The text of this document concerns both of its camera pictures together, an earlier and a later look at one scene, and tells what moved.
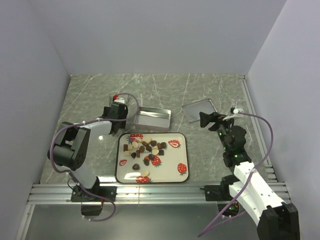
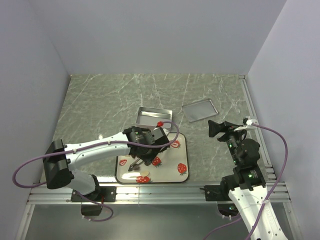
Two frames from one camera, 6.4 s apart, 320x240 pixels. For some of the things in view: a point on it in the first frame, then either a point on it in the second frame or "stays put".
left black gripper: x=106 y=109 -> x=149 y=158
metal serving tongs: x=123 y=96 -> x=134 y=165
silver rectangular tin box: x=151 y=118 stays put
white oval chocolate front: x=144 y=173 stays put
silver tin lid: x=192 y=110 stays put
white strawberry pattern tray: x=155 y=157 stays put
